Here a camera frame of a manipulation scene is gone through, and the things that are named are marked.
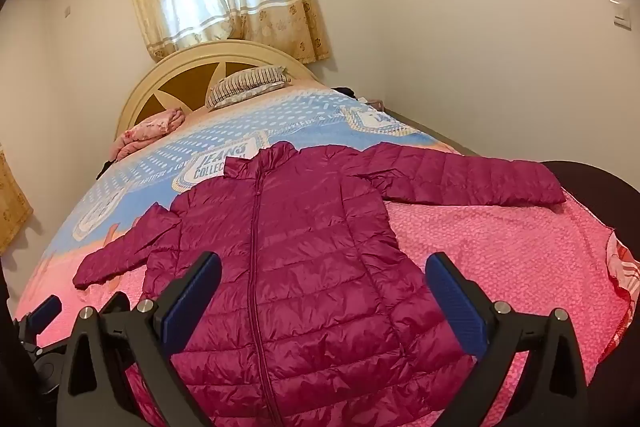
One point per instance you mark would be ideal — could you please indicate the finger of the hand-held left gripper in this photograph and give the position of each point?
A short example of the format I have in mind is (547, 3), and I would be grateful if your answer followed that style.
(44, 311)
(114, 303)

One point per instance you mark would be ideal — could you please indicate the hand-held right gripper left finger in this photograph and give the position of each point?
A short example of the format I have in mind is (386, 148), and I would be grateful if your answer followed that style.
(197, 294)

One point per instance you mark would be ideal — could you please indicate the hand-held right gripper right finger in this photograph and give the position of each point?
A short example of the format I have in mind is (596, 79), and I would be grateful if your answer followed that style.
(457, 302)

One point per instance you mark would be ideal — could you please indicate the magenta puffer jacket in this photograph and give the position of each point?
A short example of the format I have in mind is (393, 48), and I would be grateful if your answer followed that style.
(310, 257)

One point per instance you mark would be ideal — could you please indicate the beige side curtain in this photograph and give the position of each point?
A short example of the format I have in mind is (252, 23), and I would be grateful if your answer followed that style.
(12, 197)

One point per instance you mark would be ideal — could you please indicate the red white patterned cloth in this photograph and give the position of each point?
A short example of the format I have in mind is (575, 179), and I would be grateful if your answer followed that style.
(622, 267)

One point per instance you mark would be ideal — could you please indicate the pink floral quilt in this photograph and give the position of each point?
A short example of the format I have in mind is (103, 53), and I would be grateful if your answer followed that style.
(150, 129)

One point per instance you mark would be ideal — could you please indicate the dark round furniture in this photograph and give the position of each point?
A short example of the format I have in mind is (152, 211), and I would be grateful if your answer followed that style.
(590, 187)

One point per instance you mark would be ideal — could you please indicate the blue printed bedspread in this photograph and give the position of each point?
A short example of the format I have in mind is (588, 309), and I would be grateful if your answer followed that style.
(280, 117)

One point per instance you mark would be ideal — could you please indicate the striped pillow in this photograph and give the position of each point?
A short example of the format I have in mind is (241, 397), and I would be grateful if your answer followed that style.
(245, 87)

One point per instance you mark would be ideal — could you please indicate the cream wooden headboard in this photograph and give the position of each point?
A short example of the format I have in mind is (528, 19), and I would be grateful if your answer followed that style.
(165, 72)

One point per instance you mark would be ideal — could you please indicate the dark cloth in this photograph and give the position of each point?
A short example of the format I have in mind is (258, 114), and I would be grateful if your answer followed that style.
(350, 93)

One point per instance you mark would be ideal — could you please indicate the white wall switch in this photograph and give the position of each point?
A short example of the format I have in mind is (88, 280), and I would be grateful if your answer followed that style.
(622, 14)

